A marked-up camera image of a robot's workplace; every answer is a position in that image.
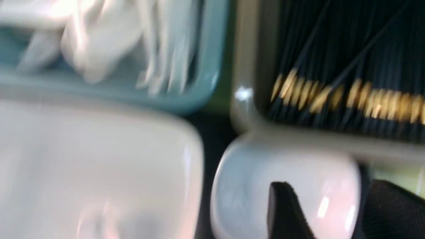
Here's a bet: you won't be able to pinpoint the large white square plate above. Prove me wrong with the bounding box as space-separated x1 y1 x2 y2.
1 100 204 239

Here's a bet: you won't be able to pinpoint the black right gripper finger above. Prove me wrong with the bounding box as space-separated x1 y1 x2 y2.
267 182 315 239

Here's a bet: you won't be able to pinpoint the teal plastic spoon bin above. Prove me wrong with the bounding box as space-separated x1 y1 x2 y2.
1 0 230 115

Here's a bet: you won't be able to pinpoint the bundle of black chopsticks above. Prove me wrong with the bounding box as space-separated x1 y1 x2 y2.
265 0 424 144

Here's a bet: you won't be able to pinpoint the black plastic serving tray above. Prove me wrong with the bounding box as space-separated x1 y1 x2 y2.
185 113 237 239

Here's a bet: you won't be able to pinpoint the brown plastic chopstick bin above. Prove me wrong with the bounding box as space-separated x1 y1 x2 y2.
231 0 424 163

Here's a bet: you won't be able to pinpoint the small white bowl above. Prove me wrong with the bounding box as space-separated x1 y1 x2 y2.
211 134 362 239

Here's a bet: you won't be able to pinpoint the pile of white spoons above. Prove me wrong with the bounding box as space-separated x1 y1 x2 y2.
1 0 199 95

